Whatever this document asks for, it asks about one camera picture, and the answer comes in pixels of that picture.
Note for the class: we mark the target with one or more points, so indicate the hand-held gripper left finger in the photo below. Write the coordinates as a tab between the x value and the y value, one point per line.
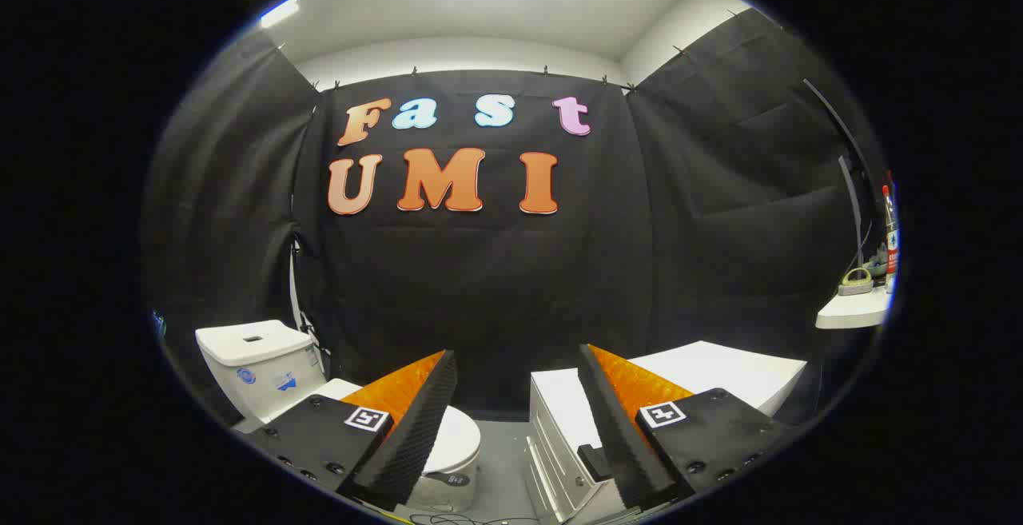
415	429

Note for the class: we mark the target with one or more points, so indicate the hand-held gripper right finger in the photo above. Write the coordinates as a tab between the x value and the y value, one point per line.
615	429

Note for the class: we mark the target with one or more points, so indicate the black backdrop cloth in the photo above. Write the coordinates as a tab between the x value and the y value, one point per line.
479	285

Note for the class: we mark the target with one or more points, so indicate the small ceiling light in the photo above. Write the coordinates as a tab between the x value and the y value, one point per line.
280	11

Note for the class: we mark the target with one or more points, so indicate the white drawer cabinet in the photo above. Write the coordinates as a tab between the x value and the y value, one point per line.
559	429

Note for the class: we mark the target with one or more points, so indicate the roll of tape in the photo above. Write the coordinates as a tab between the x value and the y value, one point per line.
855	288

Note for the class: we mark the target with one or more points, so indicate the white toilet tank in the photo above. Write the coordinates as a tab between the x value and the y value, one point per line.
256	365

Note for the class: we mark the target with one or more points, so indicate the red bottle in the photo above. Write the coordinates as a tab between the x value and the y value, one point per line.
890	245

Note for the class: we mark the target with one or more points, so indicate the white wall shelf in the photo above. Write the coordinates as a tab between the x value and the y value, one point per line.
851	311

